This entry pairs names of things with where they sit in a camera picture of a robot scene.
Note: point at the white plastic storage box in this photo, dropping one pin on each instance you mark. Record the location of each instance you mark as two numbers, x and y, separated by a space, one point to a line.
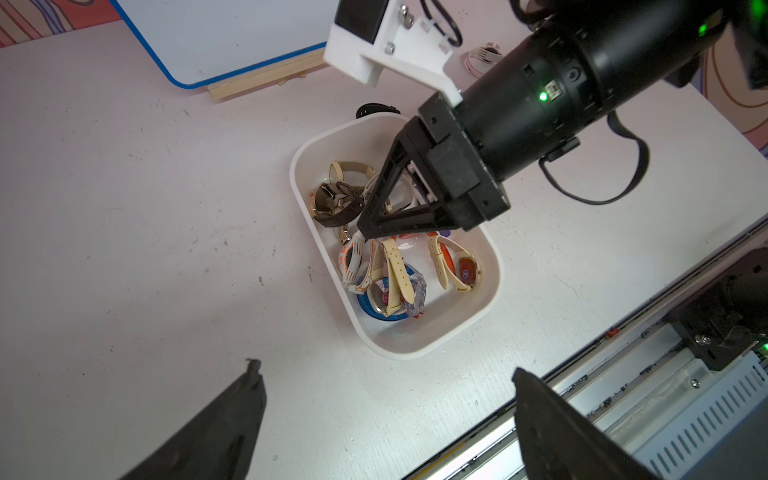
447 311

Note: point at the cream square face watch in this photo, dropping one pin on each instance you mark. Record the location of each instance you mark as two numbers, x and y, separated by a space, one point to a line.
388 261

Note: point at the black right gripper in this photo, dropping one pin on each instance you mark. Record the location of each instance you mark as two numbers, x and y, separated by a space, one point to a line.
448 167

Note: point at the blue transparent watch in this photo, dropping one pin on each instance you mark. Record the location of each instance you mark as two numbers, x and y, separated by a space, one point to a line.
377 303

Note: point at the beige thin strap watch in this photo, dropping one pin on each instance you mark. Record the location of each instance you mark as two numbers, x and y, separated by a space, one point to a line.
457 269

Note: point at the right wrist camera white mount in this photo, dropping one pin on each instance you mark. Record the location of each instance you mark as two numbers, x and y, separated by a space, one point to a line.
368 37

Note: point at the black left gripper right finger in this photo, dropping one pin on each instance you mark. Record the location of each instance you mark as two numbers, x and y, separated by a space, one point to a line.
557 442

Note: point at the brown purple strap watch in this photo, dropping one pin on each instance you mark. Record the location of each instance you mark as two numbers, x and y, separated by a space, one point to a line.
336 204

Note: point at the white board blue rim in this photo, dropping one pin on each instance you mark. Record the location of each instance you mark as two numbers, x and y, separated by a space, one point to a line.
199 42

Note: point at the white orange strap watch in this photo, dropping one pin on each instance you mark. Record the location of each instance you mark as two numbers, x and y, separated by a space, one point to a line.
350 262

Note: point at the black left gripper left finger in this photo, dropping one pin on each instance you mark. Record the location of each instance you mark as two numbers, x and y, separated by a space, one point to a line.
219 442

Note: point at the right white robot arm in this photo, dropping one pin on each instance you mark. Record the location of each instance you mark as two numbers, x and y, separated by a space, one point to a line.
584 60

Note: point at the black smart watch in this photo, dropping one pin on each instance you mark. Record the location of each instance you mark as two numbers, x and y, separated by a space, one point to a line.
375 108

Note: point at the wooden board easel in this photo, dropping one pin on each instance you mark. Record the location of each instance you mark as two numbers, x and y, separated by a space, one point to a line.
274 74

